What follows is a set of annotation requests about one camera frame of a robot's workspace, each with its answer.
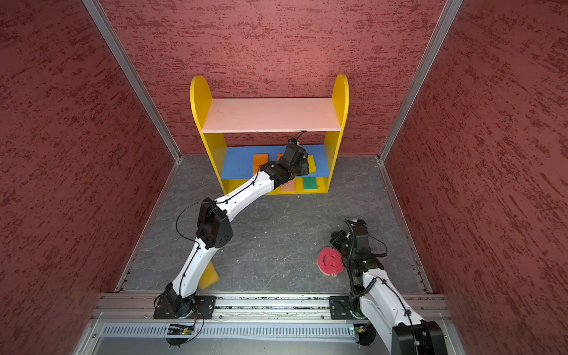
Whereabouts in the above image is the small yellow square sponge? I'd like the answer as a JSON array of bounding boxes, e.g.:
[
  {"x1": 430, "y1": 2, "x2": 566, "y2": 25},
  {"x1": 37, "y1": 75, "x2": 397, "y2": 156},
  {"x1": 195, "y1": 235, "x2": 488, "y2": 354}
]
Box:
[{"x1": 308, "y1": 155, "x2": 317, "y2": 174}]

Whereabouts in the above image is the green sponge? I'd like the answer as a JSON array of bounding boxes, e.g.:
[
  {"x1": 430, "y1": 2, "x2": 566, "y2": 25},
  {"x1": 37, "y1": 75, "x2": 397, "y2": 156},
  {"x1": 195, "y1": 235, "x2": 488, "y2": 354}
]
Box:
[{"x1": 303, "y1": 177, "x2": 318, "y2": 191}]

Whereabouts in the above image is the salmon pink sponge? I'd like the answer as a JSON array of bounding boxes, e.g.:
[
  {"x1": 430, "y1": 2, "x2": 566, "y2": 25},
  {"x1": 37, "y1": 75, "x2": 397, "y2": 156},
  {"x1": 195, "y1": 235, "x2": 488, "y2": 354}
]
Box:
[{"x1": 280, "y1": 180, "x2": 296, "y2": 193}]

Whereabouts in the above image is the pink round smiley sponge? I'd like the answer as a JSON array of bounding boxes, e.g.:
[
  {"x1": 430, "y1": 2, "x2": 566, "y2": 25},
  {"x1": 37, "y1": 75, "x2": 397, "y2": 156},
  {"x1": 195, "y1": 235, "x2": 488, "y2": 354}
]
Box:
[{"x1": 317, "y1": 247, "x2": 345, "y2": 276}]

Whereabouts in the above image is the large yellow sponge front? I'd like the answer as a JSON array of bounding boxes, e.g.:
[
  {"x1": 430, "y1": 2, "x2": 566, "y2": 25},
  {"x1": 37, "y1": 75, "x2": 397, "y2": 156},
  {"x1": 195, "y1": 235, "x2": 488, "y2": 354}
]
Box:
[{"x1": 198, "y1": 261, "x2": 219, "y2": 290}]

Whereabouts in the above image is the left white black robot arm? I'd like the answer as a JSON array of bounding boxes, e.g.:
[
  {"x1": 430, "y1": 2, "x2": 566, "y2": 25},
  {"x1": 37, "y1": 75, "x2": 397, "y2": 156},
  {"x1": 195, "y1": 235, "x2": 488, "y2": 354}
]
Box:
[{"x1": 153, "y1": 138, "x2": 309, "y2": 320}]

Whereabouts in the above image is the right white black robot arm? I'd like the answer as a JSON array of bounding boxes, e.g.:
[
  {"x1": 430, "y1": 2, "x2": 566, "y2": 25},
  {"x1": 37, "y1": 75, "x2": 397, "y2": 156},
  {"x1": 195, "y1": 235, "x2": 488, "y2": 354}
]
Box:
[{"x1": 329, "y1": 219, "x2": 448, "y2": 354}]

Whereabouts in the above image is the yellow shelf unit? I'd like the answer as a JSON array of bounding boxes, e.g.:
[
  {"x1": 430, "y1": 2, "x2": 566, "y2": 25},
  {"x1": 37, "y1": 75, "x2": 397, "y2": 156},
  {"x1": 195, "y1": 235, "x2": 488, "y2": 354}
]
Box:
[{"x1": 189, "y1": 74, "x2": 350, "y2": 195}]

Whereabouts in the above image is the right circuit board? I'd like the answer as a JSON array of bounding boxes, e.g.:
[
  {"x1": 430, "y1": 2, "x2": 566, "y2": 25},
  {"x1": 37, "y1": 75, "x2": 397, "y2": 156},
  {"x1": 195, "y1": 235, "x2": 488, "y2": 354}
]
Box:
[{"x1": 353, "y1": 324, "x2": 377, "y2": 347}]

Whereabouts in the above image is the circuit board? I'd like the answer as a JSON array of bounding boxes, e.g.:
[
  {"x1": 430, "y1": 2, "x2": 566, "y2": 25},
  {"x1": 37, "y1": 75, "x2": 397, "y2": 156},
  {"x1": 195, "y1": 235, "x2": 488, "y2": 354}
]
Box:
[
  {"x1": 167, "y1": 323, "x2": 195, "y2": 337},
  {"x1": 353, "y1": 324, "x2": 377, "y2": 347}
]

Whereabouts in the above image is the left circuit board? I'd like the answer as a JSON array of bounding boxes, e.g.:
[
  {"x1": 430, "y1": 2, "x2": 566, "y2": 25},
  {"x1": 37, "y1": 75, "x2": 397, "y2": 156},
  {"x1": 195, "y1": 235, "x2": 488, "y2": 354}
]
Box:
[{"x1": 167, "y1": 323, "x2": 195, "y2": 337}]

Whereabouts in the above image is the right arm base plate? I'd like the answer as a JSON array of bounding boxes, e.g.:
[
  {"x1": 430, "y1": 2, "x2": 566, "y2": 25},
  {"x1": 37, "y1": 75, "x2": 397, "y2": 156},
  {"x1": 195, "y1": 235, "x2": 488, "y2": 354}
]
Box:
[{"x1": 328, "y1": 296, "x2": 354, "y2": 320}]

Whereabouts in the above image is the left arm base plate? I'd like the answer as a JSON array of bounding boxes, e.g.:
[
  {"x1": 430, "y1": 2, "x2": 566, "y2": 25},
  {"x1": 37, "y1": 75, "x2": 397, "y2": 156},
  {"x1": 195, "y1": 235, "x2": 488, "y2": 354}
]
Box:
[{"x1": 153, "y1": 294, "x2": 217, "y2": 320}]

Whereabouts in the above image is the aluminium front rail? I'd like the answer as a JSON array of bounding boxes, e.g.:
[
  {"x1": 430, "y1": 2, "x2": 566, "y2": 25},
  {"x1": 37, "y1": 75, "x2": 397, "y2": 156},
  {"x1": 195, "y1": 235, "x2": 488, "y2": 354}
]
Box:
[{"x1": 90, "y1": 292, "x2": 451, "y2": 322}]

